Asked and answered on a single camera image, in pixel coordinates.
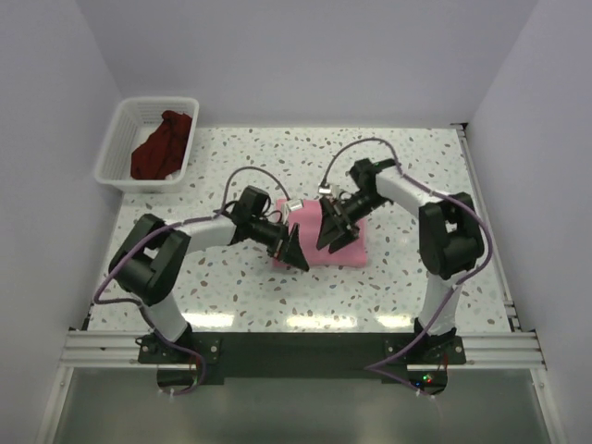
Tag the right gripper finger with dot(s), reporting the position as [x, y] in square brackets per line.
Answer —
[330, 226]
[342, 241]

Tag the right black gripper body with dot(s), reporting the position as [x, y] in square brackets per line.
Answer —
[339, 208]

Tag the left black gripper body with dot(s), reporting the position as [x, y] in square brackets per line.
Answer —
[274, 248]

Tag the pink t-shirt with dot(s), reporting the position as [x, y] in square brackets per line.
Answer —
[309, 219]

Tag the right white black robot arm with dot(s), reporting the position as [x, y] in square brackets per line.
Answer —
[452, 238]

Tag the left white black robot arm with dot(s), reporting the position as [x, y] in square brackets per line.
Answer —
[149, 260]

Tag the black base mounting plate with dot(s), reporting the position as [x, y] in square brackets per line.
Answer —
[212, 358]

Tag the dark red t-shirt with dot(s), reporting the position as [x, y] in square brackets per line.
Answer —
[163, 152]

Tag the white plastic laundry basket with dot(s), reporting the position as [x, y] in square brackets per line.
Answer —
[134, 120]

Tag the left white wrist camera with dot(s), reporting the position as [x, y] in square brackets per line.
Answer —
[293, 205]

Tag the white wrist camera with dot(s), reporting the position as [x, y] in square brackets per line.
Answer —
[329, 190]
[293, 205]

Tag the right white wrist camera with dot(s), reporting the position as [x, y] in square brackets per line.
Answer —
[329, 190]

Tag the aluminium right side rail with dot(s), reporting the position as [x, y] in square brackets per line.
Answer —
[509, 305]

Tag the aluminium rail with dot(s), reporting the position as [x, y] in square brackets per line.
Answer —
[509, 305]
[117, 349]

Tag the aluminium front rail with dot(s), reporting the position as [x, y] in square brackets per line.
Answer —
[117, 349]

